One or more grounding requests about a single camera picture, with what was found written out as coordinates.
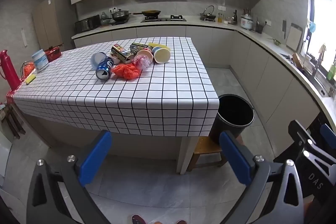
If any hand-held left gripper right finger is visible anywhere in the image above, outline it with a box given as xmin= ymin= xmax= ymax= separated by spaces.
xmin=219 ymin=131 xmax=305 ymax=224

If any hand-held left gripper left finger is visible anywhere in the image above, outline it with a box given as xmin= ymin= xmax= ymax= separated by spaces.
xmin=26 ymin=131 xmax=113 ymax=224

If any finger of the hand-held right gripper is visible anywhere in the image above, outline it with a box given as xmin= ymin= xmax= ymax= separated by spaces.
xmin=320 ymin=123 xmax=336 ymax=148
xmin=288 ymin=120 xmax=317 ymax=152

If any black trash bin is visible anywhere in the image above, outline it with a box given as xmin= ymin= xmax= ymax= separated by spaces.
xmin=209 ymin=94 xmax=255 ymax=146

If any light blue plastic bowl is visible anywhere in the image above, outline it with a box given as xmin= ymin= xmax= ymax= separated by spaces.
xmin=91 ymin=52 xmax=108 ymax=71

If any black coconut juice can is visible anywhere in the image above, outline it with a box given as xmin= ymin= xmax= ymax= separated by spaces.
xmin=130 ymin=42 xmax=153 ymax=55

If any yellow sponge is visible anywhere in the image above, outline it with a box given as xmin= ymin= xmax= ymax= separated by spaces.
xmin=147 ymin=42 xmax=171 ymax=51

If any grey table base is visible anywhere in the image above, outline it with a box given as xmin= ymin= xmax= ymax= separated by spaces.
xmin=22 ymin=114 xmax=197 ymax=174

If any kitchen sink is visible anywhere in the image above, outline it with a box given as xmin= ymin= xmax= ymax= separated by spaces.
xmin=281 ymin=52 xmax=328 ymax=98

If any green bottle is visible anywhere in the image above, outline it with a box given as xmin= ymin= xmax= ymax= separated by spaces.
xmin=327 ymin=59 xmax=336 ymax=81

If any metal kitchen faucet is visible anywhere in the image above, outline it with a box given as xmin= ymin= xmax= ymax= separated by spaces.
xmin=312 ymin=44 xmax=327 ymax=76

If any blue soda can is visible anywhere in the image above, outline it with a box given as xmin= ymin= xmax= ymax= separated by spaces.
xmin=96 ymin=56 xmax=114 ymax=80

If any orange plastic bag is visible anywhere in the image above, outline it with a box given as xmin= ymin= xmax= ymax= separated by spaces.
xmin=112 ymin=63 xmax=141 ymax=81

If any dark wooden stool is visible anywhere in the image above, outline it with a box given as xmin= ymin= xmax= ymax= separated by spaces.
xmin=0 ymin=103 xmax=27 ymax=139

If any white cutting board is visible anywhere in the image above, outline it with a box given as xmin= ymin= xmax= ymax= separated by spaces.
xmin=286 ymin=23 xmax=303 ymax=50

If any clear plastic bag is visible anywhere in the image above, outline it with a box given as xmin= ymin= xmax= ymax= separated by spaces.
xmin=133 ymin=55 xmax=151 ymax=68

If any black and gold drink can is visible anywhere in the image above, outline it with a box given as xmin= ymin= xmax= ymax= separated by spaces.
xmin=111 ymin=44 xmax=134 ymax=64

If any white plastic tub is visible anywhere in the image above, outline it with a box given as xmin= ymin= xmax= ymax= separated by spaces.
xmin=31 ymin=49 xmax=49 ymax=73

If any small red cooking pot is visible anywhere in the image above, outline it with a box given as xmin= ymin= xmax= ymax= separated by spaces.
xmin=43 ymin=43 xmax=63 ymax=62

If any kitchen window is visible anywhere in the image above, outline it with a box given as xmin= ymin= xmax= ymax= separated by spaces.
xmin=306 ymin=0 xmax=336 ymax=75

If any white rice cooker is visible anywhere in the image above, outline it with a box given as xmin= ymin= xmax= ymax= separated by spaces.
xmin=240 ymin=9 xmax=254 ymax=30

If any red thermos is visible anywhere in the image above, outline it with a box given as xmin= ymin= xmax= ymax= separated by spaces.
xmin=0 ymin=50 xmax=21 ymax=90

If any black toaster oven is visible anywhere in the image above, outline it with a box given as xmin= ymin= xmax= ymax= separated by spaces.
xmin=74 ymin=15 xmax=101 ymax=33

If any grey ceramic jar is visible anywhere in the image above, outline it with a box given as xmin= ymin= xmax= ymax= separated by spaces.
xmin=100 ymin=11 xmax=112 ymax=26

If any beige refrigerator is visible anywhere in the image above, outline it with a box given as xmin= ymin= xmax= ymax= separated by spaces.
xmin=33 ymin=0 xmax=76 ymax=51

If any grey lidded pot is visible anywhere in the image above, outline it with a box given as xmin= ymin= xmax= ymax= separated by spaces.
xmin=111 ymin=9 xmax=130 ymax=23

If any black gas stove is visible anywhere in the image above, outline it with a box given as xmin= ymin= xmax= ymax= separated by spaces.
xmin=140 ymin=15 xmax=187 ymax=23

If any black wok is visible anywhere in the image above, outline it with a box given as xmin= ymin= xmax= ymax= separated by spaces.
xmin=133 ymin=10 xmax=161 ymax=18

